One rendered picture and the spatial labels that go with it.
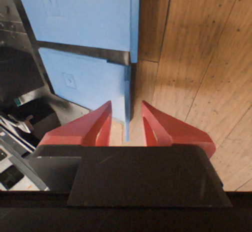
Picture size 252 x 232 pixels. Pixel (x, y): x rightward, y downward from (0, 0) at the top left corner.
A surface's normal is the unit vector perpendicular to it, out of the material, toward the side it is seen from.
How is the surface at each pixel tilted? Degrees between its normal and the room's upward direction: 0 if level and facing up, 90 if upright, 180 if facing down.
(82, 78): 0
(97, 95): 0
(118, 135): 0
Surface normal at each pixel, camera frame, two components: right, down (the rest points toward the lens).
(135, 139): -0.50, 0.52
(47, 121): 0.87, 0.32
